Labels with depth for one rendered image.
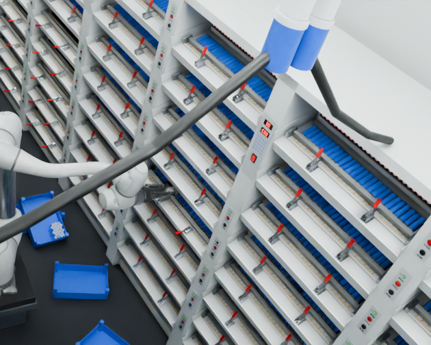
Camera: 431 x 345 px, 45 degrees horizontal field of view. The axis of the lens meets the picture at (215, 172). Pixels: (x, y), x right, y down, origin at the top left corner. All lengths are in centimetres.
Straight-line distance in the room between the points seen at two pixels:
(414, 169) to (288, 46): 79
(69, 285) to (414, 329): 197
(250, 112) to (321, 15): 106
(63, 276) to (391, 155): 210
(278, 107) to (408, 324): 84
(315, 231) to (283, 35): 108
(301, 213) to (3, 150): 123
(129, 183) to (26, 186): 152
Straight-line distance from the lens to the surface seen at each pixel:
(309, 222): 193
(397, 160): 164
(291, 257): 205
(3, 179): 256
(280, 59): 98
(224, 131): 215
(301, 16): 96
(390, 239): 175
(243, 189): 209
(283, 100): 187
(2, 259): 263
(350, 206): 178
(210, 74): 219
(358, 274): 186
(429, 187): 161
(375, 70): 221
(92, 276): 318
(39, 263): 322
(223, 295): 252
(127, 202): 236
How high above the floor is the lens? 246
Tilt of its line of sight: 36 degrees down
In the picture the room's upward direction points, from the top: 21 degrees clockwise
